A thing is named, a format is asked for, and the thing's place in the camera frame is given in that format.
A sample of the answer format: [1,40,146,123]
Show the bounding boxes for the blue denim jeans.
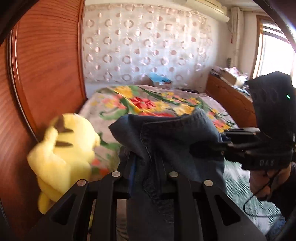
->
[109,108,226,240]

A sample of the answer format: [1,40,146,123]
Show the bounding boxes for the person's right hand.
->
[249,162,295,200]

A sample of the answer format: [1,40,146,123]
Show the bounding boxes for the wooden side cabinet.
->
[205,74,257,128]

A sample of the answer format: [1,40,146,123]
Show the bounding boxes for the open cardboard box on cabinet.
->
[220,67,248,87]

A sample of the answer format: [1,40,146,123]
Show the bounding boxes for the palm leaf print quilt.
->
[223,160,285,235]

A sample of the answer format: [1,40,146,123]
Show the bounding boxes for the yellow plush toy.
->
[27,113,100,214]

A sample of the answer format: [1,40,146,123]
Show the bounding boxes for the beige window curtain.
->
[230,6,244,67]

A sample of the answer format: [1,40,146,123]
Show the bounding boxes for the white air conditioner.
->
[184,0,230,23]

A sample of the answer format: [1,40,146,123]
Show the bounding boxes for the floral pink blanket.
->
[79,85,237,180]

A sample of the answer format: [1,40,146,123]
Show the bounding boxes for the circle patterned sheer curtain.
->
[82,3,212,88]

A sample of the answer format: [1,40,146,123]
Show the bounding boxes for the wooden louvered wardrobe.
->
[1,1,86,240]

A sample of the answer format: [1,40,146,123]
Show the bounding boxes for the black cable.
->
[242,170,284,218]

